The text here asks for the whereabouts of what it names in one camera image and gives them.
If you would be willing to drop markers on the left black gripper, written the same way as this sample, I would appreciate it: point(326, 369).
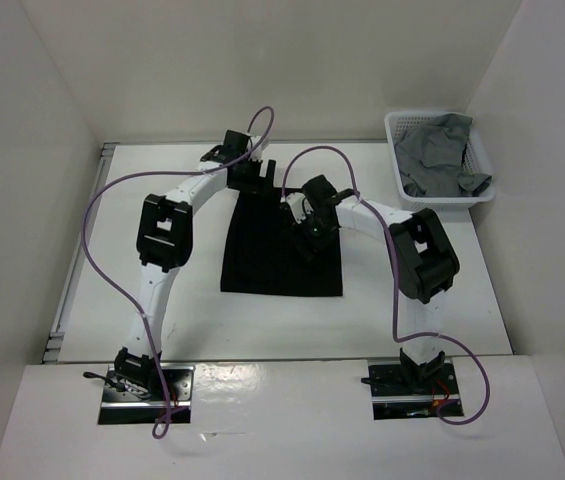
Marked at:
point(257, 185)

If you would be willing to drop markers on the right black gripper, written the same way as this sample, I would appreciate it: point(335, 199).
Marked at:
point(301, 234)

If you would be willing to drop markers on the black skirt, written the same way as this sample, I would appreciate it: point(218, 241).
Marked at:
point(259, 258)

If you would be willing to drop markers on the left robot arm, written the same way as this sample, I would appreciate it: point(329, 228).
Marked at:
point(165, 244)

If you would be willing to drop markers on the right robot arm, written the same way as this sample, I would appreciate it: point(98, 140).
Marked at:
point(423, 263)

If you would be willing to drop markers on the grey skirt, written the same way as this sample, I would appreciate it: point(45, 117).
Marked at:
point(430, 158)

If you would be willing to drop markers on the white plastic basket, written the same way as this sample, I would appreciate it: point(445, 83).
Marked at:
point(476, 161)

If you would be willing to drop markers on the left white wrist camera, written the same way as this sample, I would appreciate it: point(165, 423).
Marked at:
point(256, 146)

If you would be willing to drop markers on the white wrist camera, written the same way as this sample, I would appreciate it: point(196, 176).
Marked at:
point(298, 205)
point(256, 146)

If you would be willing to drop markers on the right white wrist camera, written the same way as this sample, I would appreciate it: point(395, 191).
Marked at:
point(298, 205)

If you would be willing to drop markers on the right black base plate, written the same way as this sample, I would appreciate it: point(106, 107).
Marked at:
point(392, 397)

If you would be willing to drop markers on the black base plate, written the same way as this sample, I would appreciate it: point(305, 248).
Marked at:
point(392, 397)
point(124, 403)

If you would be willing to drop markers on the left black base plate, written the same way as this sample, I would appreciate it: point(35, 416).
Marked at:
point(124, 403)

